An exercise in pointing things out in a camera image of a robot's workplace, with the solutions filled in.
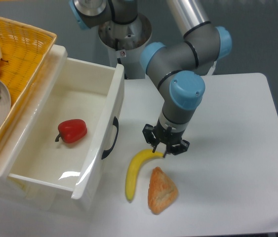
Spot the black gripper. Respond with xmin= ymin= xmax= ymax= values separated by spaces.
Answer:
xmin=142 ymin=120 xmax=190 ymax=157

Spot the white top drawer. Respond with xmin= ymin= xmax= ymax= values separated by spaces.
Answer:
xmin=9 ymin=58 xmax=124 ymax=200

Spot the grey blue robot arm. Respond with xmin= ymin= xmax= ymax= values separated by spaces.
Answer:
xmin=69 ymin=0 xmax=232 ymax=155

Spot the white drawer cabinet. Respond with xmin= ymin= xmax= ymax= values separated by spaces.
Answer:
xmin=0 ymin=44 xmax=125 ymax=213

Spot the yellow toy banana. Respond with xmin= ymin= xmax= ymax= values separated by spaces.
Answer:
xmin=125 ymin=149 xmax=163 ymax=202

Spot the orange toy bread piece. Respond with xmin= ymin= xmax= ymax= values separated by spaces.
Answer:
xmin=148 ymin=167 xmax=178 ymax=215

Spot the red toy bell pepper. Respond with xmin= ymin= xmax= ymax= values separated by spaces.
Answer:
xmin=55 ymin=119 xmax=87 ymax=144

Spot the yellow woven basket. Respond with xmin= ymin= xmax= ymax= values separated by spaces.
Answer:
xmin=0 ymin=17 xmax=57 ymax=144

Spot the black top drawer handle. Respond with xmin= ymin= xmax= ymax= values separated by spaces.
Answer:
xmin=101 ymin=117 xmax=119 ymax=159

